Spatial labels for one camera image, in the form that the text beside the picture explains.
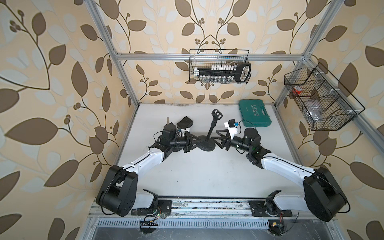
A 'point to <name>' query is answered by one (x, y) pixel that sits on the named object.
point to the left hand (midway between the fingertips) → (200, 139)
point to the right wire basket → (324, 103)
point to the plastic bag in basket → (314, 109)
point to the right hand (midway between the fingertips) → (213, 135)
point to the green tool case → (254, 113)
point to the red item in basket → (297, 90)
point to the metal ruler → (167, 120)
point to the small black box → (185, 122)
